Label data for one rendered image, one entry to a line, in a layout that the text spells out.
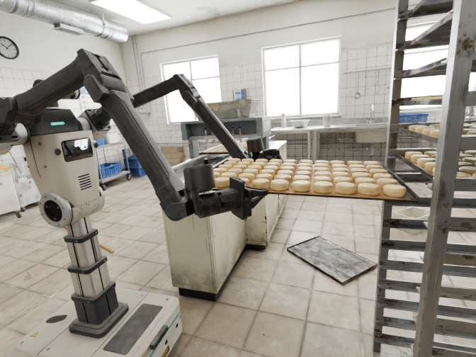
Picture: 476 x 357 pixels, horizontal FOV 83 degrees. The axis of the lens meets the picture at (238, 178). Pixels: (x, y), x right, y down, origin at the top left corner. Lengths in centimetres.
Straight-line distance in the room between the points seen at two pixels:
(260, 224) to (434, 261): 172
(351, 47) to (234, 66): 213
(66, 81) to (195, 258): 128
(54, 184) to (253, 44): 482
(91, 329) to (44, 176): 75
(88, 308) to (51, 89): 101
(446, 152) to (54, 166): 124
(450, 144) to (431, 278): 31
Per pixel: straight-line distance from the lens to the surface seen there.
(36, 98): 101
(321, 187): 73
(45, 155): 127
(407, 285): 135
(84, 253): 143
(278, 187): 74
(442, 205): 72
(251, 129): 223
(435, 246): 76
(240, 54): 569
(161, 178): 68
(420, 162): 96
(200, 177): 63
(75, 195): 130
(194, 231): 173
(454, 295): 87
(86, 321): 163
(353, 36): 537
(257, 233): 238
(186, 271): 192
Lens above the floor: 124
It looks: 14 degrees down
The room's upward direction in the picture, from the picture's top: 4 degrees counter-clockwise
